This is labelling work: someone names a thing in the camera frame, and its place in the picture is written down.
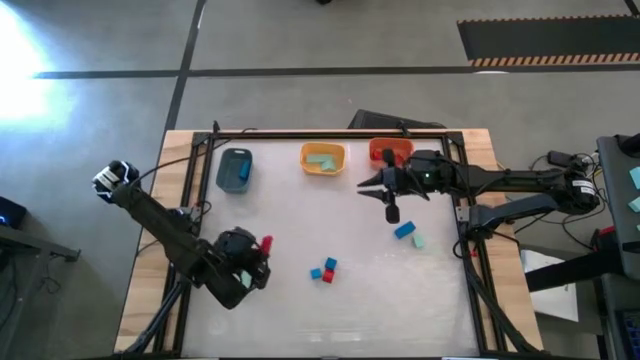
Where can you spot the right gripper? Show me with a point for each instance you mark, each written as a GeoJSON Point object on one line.
{"type": "Point", "coordinates": [425, 175]}

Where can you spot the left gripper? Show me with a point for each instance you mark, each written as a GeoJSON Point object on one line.
{"type": "Point", "coordinates": [235, 245]}

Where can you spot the long red wooden block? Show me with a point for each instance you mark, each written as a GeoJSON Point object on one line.
{"type": "Point", "coordinates": [267, 244]}

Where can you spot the blue rectangular wooden block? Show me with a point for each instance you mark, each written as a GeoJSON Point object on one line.
{"type": "Point", "coordinates": [404, 229]}
{"type": "Point", "coordinates": [244, 170]}

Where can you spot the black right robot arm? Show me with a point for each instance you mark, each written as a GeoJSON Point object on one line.
{"type": "Point", "coordinates": [525, 176]}

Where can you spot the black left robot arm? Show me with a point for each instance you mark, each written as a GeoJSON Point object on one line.
{"type": "Point", "coordinates": [160, 225]}

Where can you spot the orange plastic bin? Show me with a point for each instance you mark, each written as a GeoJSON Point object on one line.
{"type": "Point", "coordinates": [400, 145]}

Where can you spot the small blue cube block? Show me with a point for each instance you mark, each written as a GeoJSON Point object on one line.
{"type": "Point", "coordinates": [330, 263]}
{"type": "Point", "coordinates": [316, 273]}

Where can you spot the small light teal block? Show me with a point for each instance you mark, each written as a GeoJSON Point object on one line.
{"type": "Point", "coordinates": [419, 241]}

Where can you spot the black flat object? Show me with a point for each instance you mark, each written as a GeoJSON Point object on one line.
{"type": "Point", "coordinates": [385, 120]}

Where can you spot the yellow plastic bin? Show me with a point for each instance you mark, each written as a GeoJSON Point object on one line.
{"type": "Point", "coordinates": [310, 170]}

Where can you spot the small red cube block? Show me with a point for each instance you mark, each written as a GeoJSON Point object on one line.
{"type": "Point", "coordinates": [327, 276]}

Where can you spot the dark teal plastic bin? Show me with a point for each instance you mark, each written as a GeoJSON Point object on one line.
{"type": "Point", "coordinates": [227, 175]}

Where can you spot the black power adapter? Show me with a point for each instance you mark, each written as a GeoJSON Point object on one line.
{"type": "Point", "coordinates": [561, 159]}

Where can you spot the white paper sheet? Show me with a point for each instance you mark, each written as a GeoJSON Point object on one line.
{"type": "Point", "coordinates": [555, 300]}

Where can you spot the black stand beam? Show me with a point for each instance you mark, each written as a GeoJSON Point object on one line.
{"type": "Point", "coordinates": [570, 272]}

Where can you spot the black hazard-striped floor mat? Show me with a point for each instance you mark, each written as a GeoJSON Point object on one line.
{"type": "Point", "coordinates": [550, 37]}

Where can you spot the dark grey desk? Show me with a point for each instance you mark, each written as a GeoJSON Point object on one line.
{"type": "Point", "coordinates": [30, 240]}

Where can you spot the small red object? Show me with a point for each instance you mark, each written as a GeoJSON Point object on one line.
{"type": "Point", "coordinates": [607, 231]}

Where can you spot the grey cart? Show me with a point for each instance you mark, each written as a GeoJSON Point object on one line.
{"type": "Point", "coordinates": [617, 200]}

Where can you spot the black device with blue light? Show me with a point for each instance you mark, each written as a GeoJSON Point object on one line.
{"type": "Point", "coordinates": [11, 212]}

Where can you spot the blue plastic crate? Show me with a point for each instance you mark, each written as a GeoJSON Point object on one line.
{"type": "Point", "coordinates": [631, 332]}

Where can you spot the black aluminium table frame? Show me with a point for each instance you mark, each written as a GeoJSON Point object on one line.
{"type": "Point", "coordinates": [325, 135]}

